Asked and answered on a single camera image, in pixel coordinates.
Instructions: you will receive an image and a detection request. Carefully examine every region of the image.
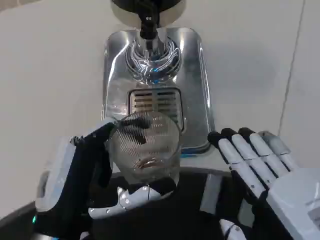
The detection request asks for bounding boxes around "slotted steel drain grid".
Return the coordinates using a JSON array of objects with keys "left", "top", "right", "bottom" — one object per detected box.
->
[{"left": 127, "top": 87, "right": 186, "bottom": 131}]

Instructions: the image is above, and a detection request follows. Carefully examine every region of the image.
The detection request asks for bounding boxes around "clear ribbed glass cup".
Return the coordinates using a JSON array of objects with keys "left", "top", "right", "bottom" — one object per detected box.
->
[{"left": 106, "top": 111, "right": 183, "bottom": 192}]

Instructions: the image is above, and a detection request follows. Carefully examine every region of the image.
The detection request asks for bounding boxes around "black robot torso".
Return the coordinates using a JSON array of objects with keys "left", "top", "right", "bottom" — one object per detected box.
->
[{"left": 0, "top": 169, "right": 276, "bottom": 240}]

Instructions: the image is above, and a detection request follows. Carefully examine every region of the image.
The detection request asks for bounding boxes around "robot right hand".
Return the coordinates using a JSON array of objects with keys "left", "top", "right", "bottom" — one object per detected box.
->
[{"left": 207, "top": 126, "right": 320, "bottom": 240}]

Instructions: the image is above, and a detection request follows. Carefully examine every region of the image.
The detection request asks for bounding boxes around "steel drip tray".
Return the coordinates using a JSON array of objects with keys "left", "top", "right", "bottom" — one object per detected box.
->
[{"left": 101, "top": 26, "right": 214, "bottom": 161}]

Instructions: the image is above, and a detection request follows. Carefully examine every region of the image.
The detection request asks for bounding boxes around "drink dispenser with cream base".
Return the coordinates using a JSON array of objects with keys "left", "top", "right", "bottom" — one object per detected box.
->
[{"left": 109, "top": 0, "right": 185, "bottom": 29}]

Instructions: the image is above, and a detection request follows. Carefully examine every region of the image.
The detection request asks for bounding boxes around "black dispenser tap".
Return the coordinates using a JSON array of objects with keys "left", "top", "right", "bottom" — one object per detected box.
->
[{"left": 136, "top": 0, "right": 161, "bottom": 41}]

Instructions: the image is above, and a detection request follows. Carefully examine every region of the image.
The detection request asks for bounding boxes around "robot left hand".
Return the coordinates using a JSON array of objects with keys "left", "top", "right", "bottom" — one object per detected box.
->
[{"left": 31, "top": 116, "right": 177, "bottom": 240}]

